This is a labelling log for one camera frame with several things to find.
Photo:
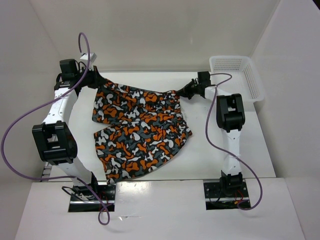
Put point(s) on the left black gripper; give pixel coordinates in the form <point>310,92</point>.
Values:
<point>98,80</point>

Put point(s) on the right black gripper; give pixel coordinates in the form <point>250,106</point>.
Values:
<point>185,91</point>

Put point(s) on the orange camouflage shorts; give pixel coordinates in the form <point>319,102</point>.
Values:
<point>145,130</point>

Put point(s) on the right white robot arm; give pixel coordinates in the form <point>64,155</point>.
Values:
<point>230,118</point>

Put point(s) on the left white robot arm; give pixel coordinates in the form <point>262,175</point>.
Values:
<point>53,138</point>

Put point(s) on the white plastic basket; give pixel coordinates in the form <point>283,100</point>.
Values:
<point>245,77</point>

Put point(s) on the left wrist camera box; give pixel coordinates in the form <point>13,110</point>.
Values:
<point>88,57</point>

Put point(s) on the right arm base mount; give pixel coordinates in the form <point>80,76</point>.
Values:
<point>215,199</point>

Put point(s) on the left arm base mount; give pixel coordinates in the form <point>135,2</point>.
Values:
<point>82,200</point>

